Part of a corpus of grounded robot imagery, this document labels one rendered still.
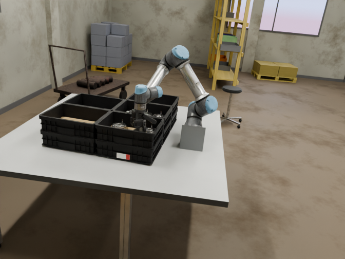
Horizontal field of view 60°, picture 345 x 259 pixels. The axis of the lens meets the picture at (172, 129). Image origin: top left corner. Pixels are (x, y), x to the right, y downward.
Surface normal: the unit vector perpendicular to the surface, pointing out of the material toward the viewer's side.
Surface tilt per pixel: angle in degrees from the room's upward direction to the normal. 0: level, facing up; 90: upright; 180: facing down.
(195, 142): 90
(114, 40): 90
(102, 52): 90
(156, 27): 90
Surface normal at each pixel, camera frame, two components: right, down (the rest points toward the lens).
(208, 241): 0.09, -0.92
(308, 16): -0.11, 0.37
